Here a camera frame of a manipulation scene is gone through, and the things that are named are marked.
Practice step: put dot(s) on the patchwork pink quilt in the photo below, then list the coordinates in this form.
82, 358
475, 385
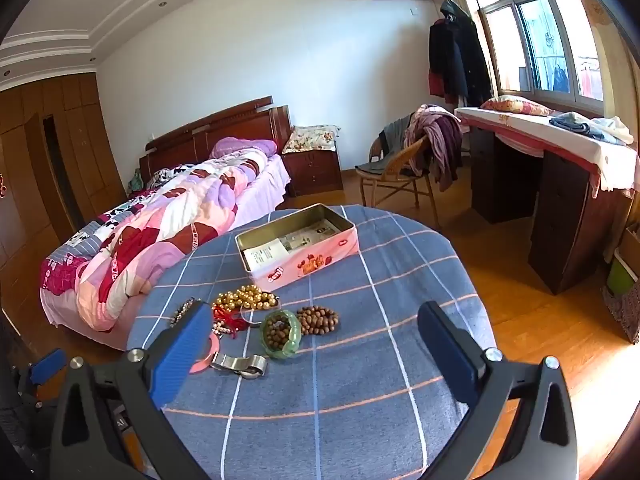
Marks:
165, 230

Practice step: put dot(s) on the white desk cover cloth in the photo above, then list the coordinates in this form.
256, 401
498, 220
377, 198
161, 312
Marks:
550, 140

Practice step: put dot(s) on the purple pillow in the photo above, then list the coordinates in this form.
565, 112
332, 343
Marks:
240, 147

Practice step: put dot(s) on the dark wooden desk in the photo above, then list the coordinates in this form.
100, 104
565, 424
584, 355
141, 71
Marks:
560, 220

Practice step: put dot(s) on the green bag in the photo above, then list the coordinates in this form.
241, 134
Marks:
136, 182

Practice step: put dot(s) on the wooden nightstand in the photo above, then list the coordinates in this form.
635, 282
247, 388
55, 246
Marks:
315, 172

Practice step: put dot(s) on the green jade bangle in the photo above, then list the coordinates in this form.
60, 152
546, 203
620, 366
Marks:
295, 345

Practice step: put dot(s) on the silver mesh band watch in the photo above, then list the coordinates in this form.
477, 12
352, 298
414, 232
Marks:
240, 361

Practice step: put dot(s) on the white garment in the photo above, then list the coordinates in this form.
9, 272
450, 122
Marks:
617, 130

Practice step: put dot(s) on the blue checked tablecloth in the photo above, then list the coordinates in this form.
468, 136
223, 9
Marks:
350, 360

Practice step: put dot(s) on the black white printed blanket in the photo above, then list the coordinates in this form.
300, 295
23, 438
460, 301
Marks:
165, 175

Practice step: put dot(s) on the woven basket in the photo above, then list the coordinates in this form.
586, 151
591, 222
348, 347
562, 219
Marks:
625, 315

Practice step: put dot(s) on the pink bangle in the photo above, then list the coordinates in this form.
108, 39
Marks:
212, 355

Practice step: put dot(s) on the cardboard box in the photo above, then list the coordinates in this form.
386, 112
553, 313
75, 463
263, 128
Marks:
631, 247

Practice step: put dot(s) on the purple pink clothes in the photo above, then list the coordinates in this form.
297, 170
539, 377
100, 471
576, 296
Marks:
440, 140

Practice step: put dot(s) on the floral red pillow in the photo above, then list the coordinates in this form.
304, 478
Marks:
515, 105

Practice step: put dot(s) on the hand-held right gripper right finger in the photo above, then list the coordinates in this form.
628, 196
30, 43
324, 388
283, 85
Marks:
450, 360

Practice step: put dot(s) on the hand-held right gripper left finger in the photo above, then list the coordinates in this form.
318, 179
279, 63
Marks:
185, 355

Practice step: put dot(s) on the green bin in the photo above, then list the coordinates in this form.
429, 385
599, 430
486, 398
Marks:
620, 275

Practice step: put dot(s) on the printed paper sheet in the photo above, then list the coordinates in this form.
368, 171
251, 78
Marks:
265, 255

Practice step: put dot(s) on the floral cushion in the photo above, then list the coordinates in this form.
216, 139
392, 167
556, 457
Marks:
310, 139

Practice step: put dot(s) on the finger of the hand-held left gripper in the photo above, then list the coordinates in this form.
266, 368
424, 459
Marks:
47, 367

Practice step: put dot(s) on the pink tin box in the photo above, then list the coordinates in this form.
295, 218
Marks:
320, 262

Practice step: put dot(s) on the blue grey garment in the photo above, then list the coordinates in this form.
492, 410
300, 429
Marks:
570, 122

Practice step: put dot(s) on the bed with pink sheet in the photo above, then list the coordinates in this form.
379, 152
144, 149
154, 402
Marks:
265, 185

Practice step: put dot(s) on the wooden wardrobe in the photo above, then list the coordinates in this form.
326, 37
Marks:
30, 170

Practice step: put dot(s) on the window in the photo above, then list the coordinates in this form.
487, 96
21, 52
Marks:
540, 45

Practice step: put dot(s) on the wooden headboard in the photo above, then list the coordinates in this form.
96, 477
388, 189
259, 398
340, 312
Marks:
210, 127

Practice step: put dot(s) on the wicker chair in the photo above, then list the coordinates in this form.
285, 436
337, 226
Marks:
390, 180

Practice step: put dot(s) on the hanging dark coats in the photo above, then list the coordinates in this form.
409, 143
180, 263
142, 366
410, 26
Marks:
460, 55

